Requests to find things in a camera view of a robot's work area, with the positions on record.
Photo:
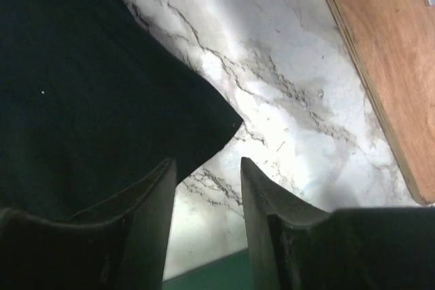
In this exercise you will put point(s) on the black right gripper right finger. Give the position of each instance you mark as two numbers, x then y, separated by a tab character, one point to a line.
294	245

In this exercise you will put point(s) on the green divided plastic tray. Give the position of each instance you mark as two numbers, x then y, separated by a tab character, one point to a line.
233	272

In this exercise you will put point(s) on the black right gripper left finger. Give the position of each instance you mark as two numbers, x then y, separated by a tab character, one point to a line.
119	243

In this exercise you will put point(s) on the brown plywood board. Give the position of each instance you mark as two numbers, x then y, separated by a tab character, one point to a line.
391	43

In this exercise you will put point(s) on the black underwear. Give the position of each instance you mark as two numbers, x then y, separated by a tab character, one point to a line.
91	103

